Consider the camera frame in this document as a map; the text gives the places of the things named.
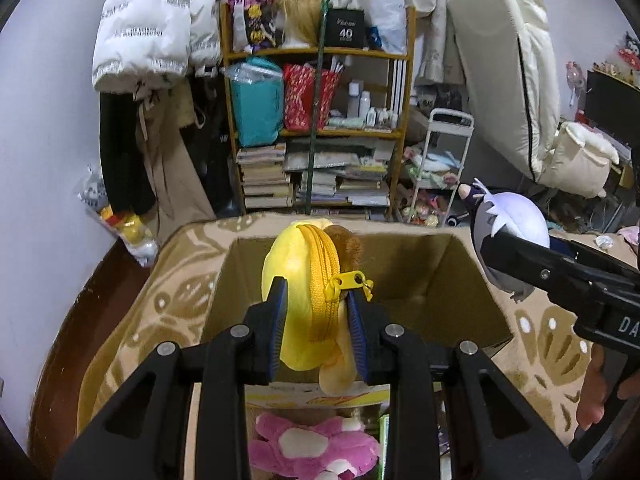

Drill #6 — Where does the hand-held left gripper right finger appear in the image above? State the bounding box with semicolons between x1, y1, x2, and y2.
346;290;583;480

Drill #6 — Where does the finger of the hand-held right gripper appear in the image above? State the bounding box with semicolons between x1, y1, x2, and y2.
549;239;640;288
480;232;608;311

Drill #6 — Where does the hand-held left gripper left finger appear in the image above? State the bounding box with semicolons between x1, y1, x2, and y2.
52;277;291;480

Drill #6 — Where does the yellow plush zipper pouch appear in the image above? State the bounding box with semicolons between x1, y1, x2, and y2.
262;217;376;396

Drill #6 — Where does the purple white plush toy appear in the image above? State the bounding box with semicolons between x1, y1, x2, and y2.
457;177;551;303

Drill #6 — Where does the cardboard box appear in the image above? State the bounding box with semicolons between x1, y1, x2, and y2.
200;227;516;411

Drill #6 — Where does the pink plush toy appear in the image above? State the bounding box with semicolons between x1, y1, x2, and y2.
248;409;381;480

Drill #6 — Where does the person's right hand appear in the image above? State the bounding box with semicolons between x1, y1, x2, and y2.
576;347;608;431

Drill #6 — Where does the cream cushion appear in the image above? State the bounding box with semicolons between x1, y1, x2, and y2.
537;121;621;198

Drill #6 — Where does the beige patterned blanket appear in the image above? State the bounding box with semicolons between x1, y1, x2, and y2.
77;210;640;480

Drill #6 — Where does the stack of books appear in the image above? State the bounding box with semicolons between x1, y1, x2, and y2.
236;144;293;209

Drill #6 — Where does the black monitor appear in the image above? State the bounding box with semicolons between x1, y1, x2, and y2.
585;70;640;146

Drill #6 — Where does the pile of books and papers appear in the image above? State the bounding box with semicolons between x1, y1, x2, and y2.
282;137;396;208

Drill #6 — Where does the white trolley cart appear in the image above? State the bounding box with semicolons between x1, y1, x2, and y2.
402;107;475;226

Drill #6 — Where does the plastic bag of toys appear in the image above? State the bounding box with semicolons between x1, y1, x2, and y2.
75;165;161;268

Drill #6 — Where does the beige hanging coat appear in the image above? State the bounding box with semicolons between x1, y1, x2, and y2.
137;82;216;246

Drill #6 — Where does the black hanging garment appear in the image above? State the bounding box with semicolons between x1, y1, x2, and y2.
97;90;158;216
192;65;236;216

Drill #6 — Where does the white mattress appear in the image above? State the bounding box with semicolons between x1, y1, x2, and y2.
446;0;561;183

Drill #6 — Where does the teal package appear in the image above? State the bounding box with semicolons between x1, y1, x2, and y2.
225;57;285;148

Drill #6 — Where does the row of cosmetic bottles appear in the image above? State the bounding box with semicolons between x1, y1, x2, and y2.
327;80;401;131

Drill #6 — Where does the red gift bag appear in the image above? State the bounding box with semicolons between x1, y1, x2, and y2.
282;62;343;133

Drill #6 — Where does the green pole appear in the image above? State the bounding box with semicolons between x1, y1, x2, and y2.
305;0;333;216

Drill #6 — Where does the wooden shelf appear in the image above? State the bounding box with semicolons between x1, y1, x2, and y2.
220;2;417;221

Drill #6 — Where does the white plastic bag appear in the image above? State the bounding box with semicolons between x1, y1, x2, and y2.
367;0;408;53

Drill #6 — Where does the black box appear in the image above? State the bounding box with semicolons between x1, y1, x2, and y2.
325;7;366;50

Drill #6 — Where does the dark printed bag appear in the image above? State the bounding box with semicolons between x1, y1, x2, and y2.
226;0;283;53

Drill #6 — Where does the blonde wig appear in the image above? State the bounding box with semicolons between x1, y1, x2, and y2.
272;0;323;50

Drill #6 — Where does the white puffer jacket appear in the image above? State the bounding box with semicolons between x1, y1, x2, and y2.
91;0;223;93

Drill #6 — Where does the brown wooden bed frame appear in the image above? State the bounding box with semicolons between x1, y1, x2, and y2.
27;237;166;466

